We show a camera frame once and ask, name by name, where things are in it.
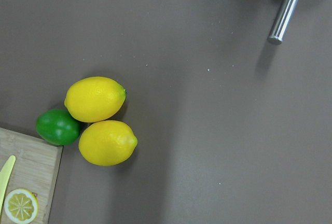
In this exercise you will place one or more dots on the wooden cutting board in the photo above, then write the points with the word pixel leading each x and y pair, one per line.
pixel 35 169

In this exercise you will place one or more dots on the yellow lemon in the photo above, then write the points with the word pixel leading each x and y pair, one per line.
pixel 107 143
pixel 94 99

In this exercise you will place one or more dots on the yellow lemon upper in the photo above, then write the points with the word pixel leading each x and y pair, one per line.
pixel 94 99

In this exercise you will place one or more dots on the lemon half upper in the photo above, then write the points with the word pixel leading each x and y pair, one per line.
pixel 21 206

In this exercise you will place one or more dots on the yellow lemon lower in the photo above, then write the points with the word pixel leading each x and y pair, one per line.
pixel 107 143

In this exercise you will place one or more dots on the green lime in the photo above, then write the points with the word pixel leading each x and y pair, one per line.
pixel 58 127

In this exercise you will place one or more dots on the steel ice scoop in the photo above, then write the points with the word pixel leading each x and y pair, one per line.
pixel 281 22

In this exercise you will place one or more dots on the yellow plastic knife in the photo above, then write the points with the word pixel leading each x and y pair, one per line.
pixel 5 175

